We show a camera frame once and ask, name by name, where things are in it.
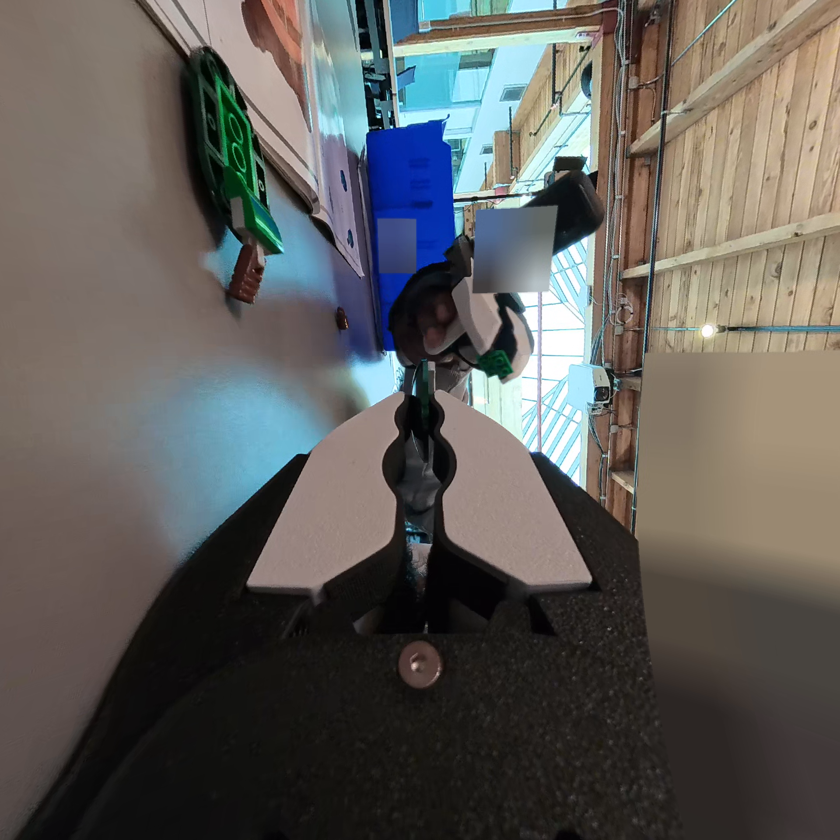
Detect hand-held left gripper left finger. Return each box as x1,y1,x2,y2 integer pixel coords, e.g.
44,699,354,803
246,392,411,605

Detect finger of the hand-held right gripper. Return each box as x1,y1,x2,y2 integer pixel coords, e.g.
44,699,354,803
504,307,536,382
455,276,508,360

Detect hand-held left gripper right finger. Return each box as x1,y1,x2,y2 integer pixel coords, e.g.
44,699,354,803
430,390,593,601

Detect green leaf brick assembly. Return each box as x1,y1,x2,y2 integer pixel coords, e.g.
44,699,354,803
182,46,286,304
410,357,439,460

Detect grey desk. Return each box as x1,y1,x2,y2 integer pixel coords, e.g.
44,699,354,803
0,0,408,840

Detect person's right hand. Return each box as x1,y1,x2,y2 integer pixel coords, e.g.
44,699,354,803
419,294,465,352

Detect blue plastic bin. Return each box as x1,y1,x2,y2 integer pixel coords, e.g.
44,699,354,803
364,118,457,352

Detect instruction booklet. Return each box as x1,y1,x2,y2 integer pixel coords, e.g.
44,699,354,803
138,0,368,280

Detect white security camera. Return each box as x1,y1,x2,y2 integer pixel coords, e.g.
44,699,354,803
567,364,618,414

